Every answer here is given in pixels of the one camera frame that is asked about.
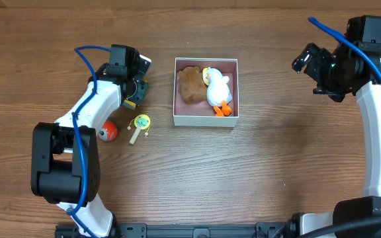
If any left blue cable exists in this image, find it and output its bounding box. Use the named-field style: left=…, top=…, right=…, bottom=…
left=65, top=45, right=112, bottom=238

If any red ball toy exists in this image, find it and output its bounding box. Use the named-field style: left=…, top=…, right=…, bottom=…
left=97, top=121, right=118, bottom=141

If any black thick cable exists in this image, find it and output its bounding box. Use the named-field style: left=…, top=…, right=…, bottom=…
left=309, top=211, right=381, bottom=238

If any brown plush toy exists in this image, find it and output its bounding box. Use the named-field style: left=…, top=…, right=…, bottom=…
left=178, top=66, right=207, bottom=104

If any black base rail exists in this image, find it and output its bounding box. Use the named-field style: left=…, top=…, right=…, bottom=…
left=54, top=222, right=297, bottom=238

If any yellow toy crane truck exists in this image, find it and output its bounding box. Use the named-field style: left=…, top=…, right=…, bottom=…
left=122, top=79, right=149, bottom=110

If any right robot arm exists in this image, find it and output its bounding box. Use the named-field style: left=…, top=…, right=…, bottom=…
left=277, top=15, right=381, bottom=237

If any wooden rattle drum toy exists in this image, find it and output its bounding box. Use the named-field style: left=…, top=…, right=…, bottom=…
left=127, top=114, right=151, bottom=145

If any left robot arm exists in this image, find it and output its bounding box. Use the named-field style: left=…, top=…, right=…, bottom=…
left=30, top=44, right=151, bottom=237

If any white plush duck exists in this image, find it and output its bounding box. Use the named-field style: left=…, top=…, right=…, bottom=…
left=202, top=67, right=233, bottom=116

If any white box with pink interior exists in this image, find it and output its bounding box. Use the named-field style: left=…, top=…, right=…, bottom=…
left=173, top=58, right=240, bottom=128

